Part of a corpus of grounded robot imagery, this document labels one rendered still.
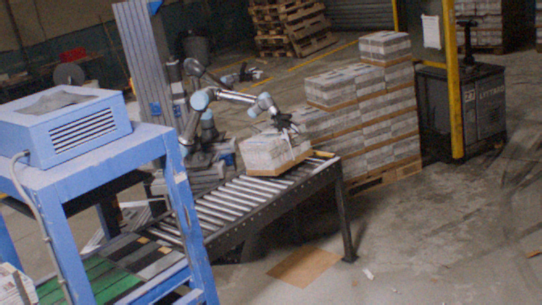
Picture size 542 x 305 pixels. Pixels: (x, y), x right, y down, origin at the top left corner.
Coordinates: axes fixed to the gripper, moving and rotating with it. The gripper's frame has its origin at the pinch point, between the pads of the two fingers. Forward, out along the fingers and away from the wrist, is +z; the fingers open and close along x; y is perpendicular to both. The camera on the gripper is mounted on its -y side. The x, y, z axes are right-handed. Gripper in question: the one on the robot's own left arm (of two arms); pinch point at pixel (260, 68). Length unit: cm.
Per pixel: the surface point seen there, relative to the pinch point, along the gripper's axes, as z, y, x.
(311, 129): 22, 44, 47
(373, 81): 86, 21, 38
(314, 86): 38.3, 18.0, 23.6
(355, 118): 64, 47, 44
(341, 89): 55, 19, 41
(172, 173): -108, -39, 203
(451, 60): 155, 16, 50
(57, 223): -158, -46, 229
